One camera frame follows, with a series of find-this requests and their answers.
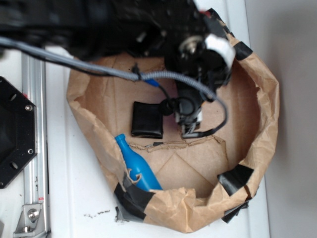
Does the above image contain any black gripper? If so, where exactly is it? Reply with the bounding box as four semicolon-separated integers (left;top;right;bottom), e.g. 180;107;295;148
164;33;235;138

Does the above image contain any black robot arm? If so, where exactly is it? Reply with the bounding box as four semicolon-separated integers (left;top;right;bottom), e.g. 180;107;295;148
0;0;235;138

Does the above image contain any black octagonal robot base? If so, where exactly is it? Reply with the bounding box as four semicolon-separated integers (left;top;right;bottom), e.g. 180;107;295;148
0;77;36;189

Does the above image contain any black square pouch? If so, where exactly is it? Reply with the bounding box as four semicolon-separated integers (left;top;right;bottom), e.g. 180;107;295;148
131;102;163;139

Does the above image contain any blue plastic bottle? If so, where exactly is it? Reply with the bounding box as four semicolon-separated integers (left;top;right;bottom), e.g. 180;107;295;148
115;134;162;191

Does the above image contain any brown paper bag enclosure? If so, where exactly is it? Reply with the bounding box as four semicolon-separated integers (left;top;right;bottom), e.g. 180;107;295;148
66;8;280;234

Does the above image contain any aluminium extrusion rail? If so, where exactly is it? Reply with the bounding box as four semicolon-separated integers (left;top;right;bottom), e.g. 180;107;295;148
13;54;51;238

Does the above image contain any grey sleeved cable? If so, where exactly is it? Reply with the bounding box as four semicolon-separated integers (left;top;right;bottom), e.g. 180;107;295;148
0;36;228;138

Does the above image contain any metal corner bracket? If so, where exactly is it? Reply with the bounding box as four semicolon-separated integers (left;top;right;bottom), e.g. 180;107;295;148
13;204;45;238

